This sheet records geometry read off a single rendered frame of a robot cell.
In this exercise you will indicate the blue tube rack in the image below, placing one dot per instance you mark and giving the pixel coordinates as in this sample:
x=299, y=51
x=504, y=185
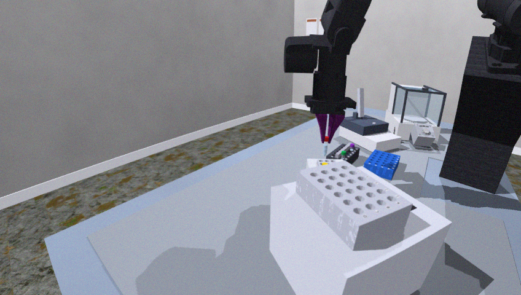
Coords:
x=382, y=164

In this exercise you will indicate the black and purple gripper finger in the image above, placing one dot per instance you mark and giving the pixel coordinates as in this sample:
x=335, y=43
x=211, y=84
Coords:
x=334, y=123
x=322, y=121

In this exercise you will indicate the white block with grey holes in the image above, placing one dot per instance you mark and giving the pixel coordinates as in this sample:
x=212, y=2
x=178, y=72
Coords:
x=317, y=162

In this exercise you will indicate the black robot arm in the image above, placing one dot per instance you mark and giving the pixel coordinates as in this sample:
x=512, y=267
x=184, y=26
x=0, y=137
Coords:
x=343, y=20

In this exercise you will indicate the red-capped sample tube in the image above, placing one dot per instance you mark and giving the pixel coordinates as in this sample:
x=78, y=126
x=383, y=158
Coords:
x=325, y=145

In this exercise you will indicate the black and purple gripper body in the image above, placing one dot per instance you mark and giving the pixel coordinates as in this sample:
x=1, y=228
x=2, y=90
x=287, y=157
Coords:
x=329, y=96

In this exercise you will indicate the white block with round holes on base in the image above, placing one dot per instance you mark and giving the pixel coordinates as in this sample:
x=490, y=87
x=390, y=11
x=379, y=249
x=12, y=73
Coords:
x=330, y=237

